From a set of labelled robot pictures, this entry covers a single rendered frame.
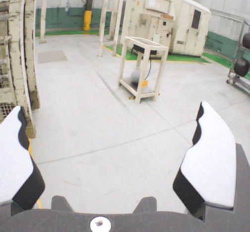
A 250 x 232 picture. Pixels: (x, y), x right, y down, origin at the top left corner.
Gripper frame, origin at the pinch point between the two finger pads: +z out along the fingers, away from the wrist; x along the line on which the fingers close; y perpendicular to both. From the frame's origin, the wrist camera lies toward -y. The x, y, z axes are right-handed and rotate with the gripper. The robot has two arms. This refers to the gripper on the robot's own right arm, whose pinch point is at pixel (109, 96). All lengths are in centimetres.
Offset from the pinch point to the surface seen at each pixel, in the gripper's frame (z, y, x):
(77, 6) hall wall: 962, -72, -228
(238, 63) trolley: 321, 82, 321
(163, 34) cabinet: 433, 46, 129
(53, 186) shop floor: 46, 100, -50
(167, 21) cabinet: 436, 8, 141
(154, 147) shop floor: 96, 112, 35
